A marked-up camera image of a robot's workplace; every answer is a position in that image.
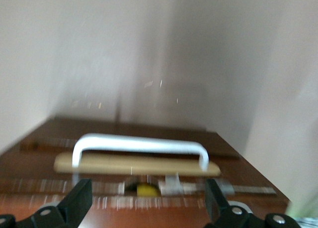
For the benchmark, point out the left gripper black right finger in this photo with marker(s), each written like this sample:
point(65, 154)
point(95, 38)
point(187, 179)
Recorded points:
point(216, 203)

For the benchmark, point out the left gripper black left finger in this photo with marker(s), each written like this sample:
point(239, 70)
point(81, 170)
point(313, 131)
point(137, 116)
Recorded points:
point(74, 200)

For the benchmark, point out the light wood drawer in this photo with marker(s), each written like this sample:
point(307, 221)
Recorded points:
point(37, 166)

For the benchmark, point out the yellow block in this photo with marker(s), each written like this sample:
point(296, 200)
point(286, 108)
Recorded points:
point(146, 190)

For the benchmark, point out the dark brown wooden cabinet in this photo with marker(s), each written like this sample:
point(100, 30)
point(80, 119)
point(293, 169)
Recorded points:
point(149, 216)

